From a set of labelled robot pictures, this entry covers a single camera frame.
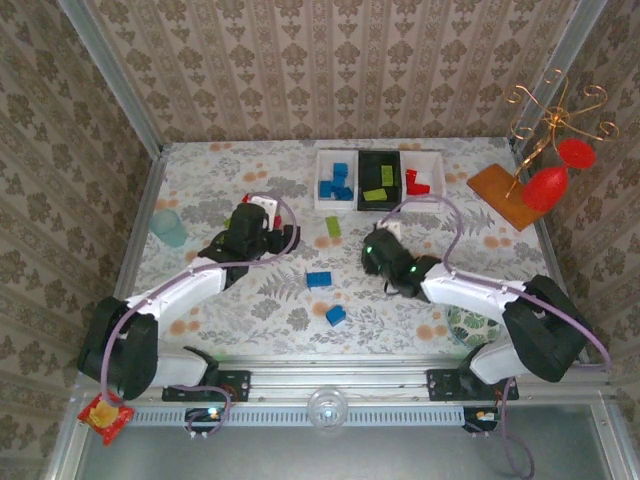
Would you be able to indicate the white plastic bin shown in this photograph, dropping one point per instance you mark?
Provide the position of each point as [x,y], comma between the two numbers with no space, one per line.
[430,165]
[325,162]

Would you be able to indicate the black plastic bin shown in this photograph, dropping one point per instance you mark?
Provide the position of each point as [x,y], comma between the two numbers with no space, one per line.
[370,165]

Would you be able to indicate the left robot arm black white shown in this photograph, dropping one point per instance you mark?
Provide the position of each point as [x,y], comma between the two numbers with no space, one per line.
[175,295]

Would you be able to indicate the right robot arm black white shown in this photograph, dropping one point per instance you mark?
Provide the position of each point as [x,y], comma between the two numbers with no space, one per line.
[475,292]

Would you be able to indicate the translucent teal plastic cup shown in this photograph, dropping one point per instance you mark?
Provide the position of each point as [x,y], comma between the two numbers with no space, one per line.
[169,227]

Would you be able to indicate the floral patterned tablecloth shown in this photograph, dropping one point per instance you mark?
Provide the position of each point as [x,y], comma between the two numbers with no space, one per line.
[300,340]

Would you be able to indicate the green leaf pattern bowl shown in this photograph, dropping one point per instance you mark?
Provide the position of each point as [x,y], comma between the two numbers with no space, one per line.
[472,325]

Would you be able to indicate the brown wooden board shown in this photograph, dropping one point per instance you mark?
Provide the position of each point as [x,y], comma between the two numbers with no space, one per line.
[492,182]

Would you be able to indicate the clear glass dome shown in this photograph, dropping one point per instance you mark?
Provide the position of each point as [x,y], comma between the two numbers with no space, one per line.
[327,407]

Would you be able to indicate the red goblet glass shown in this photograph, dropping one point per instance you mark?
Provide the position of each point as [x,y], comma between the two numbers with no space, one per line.
[545,187]

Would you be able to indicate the grey metal panel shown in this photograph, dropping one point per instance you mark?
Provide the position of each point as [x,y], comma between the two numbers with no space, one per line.
[350,455]

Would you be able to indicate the red snack packet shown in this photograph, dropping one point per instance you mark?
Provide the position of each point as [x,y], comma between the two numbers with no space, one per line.
[107,422]

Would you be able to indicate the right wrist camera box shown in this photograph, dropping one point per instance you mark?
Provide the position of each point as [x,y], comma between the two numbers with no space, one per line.
[393,228]

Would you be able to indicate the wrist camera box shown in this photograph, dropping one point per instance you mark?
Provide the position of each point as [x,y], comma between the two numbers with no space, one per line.
[393,228]
[264,205]

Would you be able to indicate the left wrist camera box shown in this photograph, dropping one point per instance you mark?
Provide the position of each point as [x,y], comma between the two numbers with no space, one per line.
[264,205]

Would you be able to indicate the aluminium side rail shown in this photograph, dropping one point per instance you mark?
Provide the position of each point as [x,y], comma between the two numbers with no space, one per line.
[549,250]
[133,250]

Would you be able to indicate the aluminium cross rail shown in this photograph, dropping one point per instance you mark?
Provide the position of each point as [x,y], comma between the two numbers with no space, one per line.
[340,380]

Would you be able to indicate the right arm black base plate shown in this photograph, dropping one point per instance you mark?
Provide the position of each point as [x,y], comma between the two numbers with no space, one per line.
[440,385]

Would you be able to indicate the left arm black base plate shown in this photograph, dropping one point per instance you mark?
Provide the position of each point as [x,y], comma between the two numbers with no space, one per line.
[235,385]

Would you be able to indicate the aluminium frame post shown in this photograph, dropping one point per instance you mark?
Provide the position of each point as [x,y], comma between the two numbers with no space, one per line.
[565,50]
[116,75]

